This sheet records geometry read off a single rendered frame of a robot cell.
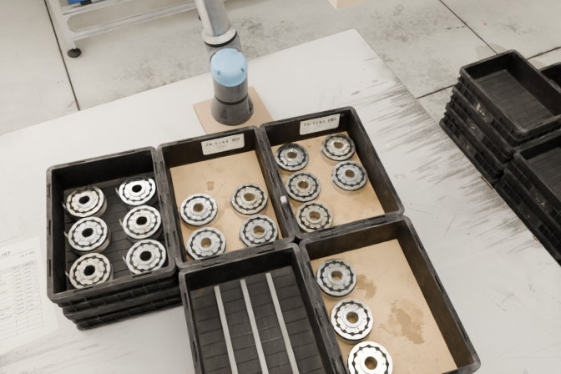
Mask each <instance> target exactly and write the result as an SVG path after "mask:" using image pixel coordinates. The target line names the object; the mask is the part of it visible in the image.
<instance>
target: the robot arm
mask: <svg viewBox="0 0 561 374"><path fill-rule="evenodd" d="M195 4H196V7H197V9H198V12H199V15H200V19H201V21H202V23H203V26H204V30H203V32H202V38H203V40H204V43H205V46H206V49H207V53H208V55H209V61H210V69H211V74H212V79H213V86H214V94H215V95H214V97H213V100H212V102H211V105H210V109H211V114H212V117H213V118H214V119H215V121H217V122H218V123H220V124H223V125H227V126H236V125H240V124H243V123H245V122H247V121H248V120H249V119H250V118H251V117H252V115H253V113H254V104H253V101H252V99H251V97H250V95H249V93H248V64H247V62H246V58H245V56H244V54H243V53H242V49H241V46H240V37H239V35H238V33H237V31H236V28H235V25H234V24H233V23H232V22H230V21H229V19H228V16H227V12H226V10H225V5H224V2H223V0H195Z"/></svg>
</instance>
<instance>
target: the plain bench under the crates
mask: <svg viewBox="0 0 561 374"><path fill-rule="evenodd" d="M246 62H247V64H248V88H249V87H251V86H253V87H254V89H255V91H256V92H257V93H258V95H259V96H260V99H261V100H262V102H263V103H264V105H265V106H266V108H267V110H268V111H269V113H270V115H271V117H272V118H273V119H274V121H276V120H280V119H288V118H292V117H296V116H300V115H304V114H312V113H316V112H321V111H325V110H329V109H337V108H341V107H346V106H352V107H353V108H355V110H356V112H357V114H358V116H359V118H360V120H361V122H362V124H363V126H364V128H365V130H366V132H367V134H368V136H369V138H370V140H371V142H372V144H373V146H374V148H375V150H376V152H377V154H378V156H379V158H380V160H381V162H382V164H383V166H384V168H385V170H386V172H387V174H388V176H389V178H390V180H391V182H392V184H393V186H394V188H395V190H396V192H397V194H398V196H399V198H400V200H401V202H402V204H403V206H404V208H405V212H404V215H405V216H407V217H408V218H409V219H410V220H411V222H412V224H413V226H414V228H415V230H416V232H417V234H418V236H419V238H420V240H421V242H422V244H423V246H424V248H425V250H426V252H427V254H428V256H429V258H430V260H431V262H432V264H433V266H434V268H435V270H436V272H437V274H438V276H439V278H440V280H441V282H442V284H443V286H444V288H445V290H446V292H447V294H448V296H449V298H450V300H451V302H452V304H453V306H454V308H455V310H456V312H457V314H458V316H459V318H460V320H461V322H462V324H463V326H464V328H465V330H466V332H467V334H468V336H469V338H470V340H471V342H472V344H473V346H474V348H475V350H476V352H477V354H478V356H479V358H480V361H481V366H480V368H479V369H478V370H477V371H476V372H474V373H473V374H561V266H560V265H559V264H558V262H557V261H556V260H555V259H554V258H553V257H552V256H551V255H550V254H549V252H548V251H547V250H546V249H545V248H544V247H543V245H542V244H541V243H540V242H539V241H538V239H537V238H536V237H535V236H534V235H533V233H532V232H531V231H530V230H529V229H528V227H527V226H526V225H525V224H524V223H523V222H522V221H521V220H520V219H519V218H518V217H517V215H516V214H515V213H514V212H513V211H512V209H511V208H510V207H509V206H508V205H507V203H506V202H505V201H504V200H503V199H502V198H501V196H500V195H499V194H498V193H497V192H496V190H495V189H494V188H493V187H492V186H491V185H490V184H489V183H488V182H487V181H486V180H485V178H484V177H483V176H482V175H481V174H480V172H479V171H478V170H477V169H476V168H475V166H474V165H473V164H472V163H471V162H470V160H469V159H468V158H467V157H466V156H465V155H464V153H463V152H462V151H461V150H460V149H459V148H458V147H457V146H456V145H455V144H454V142H453V141H452V140H451V139H450V138H449V137H448V135H447V134H446V133H445V132H444V131H443V129H442V128H441V127H440V126H439V125H438V123H437V122H436V121H435V120H434V119H433V117H432V116H431V115H430V114H429V113H428V112H427V111H426V110H425V109H424V108H423V106H422V105H421V104H420V103H419V102H418V101H417V99H416V98H415V97H414V96H413V95H412V93H411V92H410V91H409V90H408V89H407V87H406V86H405V85H404V84H403V83H402V81H401V80H400V79H399V78H398V77H397V76H396V75H395V74H394V73H393V72H392V71H391V69H390V68H389V67H388V66H387V65H386V63H385V62H384V61H383V60H382V59H381V57H380V56H379V55H378V54H377V53H376V52H375V50H374V49H373V48H372V47H371V46H370V44H369V43H368V42H367V41H366V40H365V39H364V37H362V35H360V33H359V32H358V31H357V30H356V29H355V28H351V29H348V30H345V31H342V32H339V33H334V34H332V35H329V36H325V37H323V38H318V39H315V40H312V41H309V42H306V43H301V44H298V45H296V46H293V47H289V48H285V49H282V50H279V51H276V52H273V53H268V54H265V55H262V56H259V57H257V58H252V59H249V60H246ZM214 95H215V94H214V86H213V79H212V74H211V71H209V72H207V73H202V74H199V75H196V76H193V77H190V78H186V79H182V80H180V81H177V82H173V83H169V84H166V85H163V86H160V87H157V88H152V89H150V90H146V91H143V92H141V93H136V94H133V95H129V96H127V97H124V98H121V99H116V100H114V101H110V102H107V103H105V104H100V105H97V106H93V107H91V108H88V109H83V110H80V111H78V112H74V113H71V114H66V115H64V116H61V117H57V118H55V119H50V120H47V121H44V122H42V123H38V124H34V125H30V126H28V127H25V128H21V129H17V130H14V131H11V132H8V133H5V134H0V248H2V247H4V246H8V245H12V244H16V243H18V242H21V241H25V240H29V239H32V238H35V237H38V236H39V240H40V247H41V255H42V260H43V266H44V269H45V273H46V277H47V252H46V170H47V168H48V167H50V166H52V165H56V164H63V163H67V162H72V161H76V160H81V159H88V158H93V157H97V156H101V155H106V154H113V153H118V152H122V151H126V150H131V149H138V148H143V147H147V146H153V147H155V148H156V149H157V147H158V145H160V144H163V143H168V142H172V141H176V140H180V139H187V138H192V137H196V136H201V135H205V134H206V133H205V131H204V129H203V127H202V125H201V123H200V121H199V119H198V117H197V115H196V113H195V111H194V107H193V104H196V103H199V102H202V101H205V100H207V99H212V98H213V97H214ZM53 308H54V311H55V315H56V318H57V322H58V328H59V330H56V331H54V332H51V333H49V334H47V335H46V336H42V337H40V338H38V339H36V340H34V341H30V342H29V343H27V344H24V345H22V346H19V347H17V348H15V349H12V350H11V351H8V352H5V353H3V354H2V355H0V374H195V369H194V365H193V360H192V355H191V350H190V340H189V336H188V331H187V325H186V320H185V315H184V307H183V306H177V307H174V308H170V309H167V310H163V311H157V312H155V313H151V314H148V315H144V316H138V317H135V318H131V319H128V320H125V321H119V322H115V323H112V324H108V325H105V326H100V327H96V328H93V329H89V330H86V331H79V330H78V329H77V328H76V324H74V323H72V321H70V320H68V319H67V318H66V317H65V316H64V315H63V310H62V308H60V307H58V305H57V304H54V303H53Z"/></svg>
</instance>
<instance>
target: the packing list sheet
mask: <svg viewBox="0 0 561 374"><path fill-rule="evenodd" d="M56 330H59V328H58V322H57V318H56V315H55V311H54V308H53V303H52V302H51V301H50V300H49V299H48V297H47V277H46V273H45V269H44V266H43V260H42V255H41V247H40V240H39V236H38V237H35V238H32V239H29V240H25V241H21V242H18V243H16V244H12V245H8V246H4V247H2V248H0V355H2V354H3V353H5V352H8V351H11V350H12V349H15V348H17V347H19V346H22V345H24V344H27V343H29V342H30V341H34V340H36V339H38V338H40V337H42V336H46V335H47V334H49V333H51V332H54V331H56Z"/></svg>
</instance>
